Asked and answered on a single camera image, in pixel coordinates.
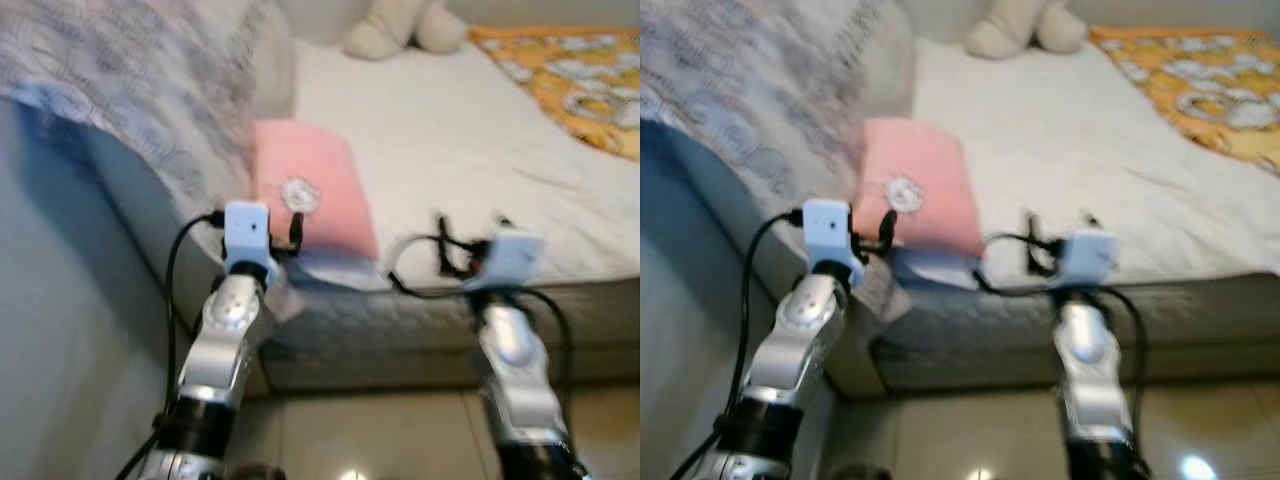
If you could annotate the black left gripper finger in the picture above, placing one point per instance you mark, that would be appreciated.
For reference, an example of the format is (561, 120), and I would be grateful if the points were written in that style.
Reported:
(886, 230)
(297, 232)

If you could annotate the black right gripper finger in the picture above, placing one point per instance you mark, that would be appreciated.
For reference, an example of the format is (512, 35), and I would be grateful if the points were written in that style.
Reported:
(441, 240)
(1031, 240)

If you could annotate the pink pillow with fist print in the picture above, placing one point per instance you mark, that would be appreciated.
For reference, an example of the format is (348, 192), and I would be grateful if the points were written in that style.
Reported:
(320, 165)
(930, 160)

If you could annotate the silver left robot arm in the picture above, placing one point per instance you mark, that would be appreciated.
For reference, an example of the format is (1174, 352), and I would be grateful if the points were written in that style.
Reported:
(800, 340)
(225, 340)

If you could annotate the white quilted mattress pad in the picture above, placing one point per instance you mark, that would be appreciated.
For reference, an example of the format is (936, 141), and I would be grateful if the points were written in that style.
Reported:
(1080, 150)
(450, 150)

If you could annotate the yellow orange cartoon egg blanket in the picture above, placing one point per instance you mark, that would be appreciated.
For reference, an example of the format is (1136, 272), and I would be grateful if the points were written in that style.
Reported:
(1200, 80)
(570, 80)

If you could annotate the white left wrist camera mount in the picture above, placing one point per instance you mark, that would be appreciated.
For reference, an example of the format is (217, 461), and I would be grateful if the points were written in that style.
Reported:
(827, 230)
(247, 232)

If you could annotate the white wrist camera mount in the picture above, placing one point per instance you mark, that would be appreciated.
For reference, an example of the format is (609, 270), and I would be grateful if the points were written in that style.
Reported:
(247, 232)
(827, 230)
(1090, 258)
(512, 258)

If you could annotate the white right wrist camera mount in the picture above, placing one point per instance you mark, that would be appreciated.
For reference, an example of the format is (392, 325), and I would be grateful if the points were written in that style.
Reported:
(512, 258)
(1090, 258)

